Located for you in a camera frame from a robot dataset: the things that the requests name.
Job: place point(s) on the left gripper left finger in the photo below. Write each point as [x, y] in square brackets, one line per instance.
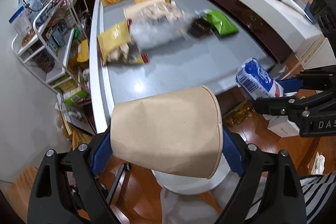
[51, 200]

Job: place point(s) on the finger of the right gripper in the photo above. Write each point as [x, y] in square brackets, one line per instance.
[290, 86]
[296, 109]

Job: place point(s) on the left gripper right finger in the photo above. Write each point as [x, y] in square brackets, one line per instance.
[282, 200]

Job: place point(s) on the blue white tissue pack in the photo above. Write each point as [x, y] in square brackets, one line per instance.
[254, 79]

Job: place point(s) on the green plastic bag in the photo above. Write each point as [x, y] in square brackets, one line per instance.
[221, 23]

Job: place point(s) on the black square plastic tray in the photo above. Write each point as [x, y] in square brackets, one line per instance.
[200, 28]

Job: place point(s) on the gold snack wrapper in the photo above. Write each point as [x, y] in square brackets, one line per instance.
[115, 46]

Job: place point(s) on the clear bag with paper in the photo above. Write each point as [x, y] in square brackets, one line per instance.
[159, 24]

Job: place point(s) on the white round trash bin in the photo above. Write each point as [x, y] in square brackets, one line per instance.
[190, 186]

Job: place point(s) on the white paper shopping bag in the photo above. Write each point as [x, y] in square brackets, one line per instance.
[281, 126]

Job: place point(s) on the crumpled white tissue on floor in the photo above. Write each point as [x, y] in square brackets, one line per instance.
[318, 165]

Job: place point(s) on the blue ziplock bag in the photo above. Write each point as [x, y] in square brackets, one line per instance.
[28, 1]

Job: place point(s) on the white wire storage rack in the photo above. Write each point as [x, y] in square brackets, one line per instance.
[48, 42]

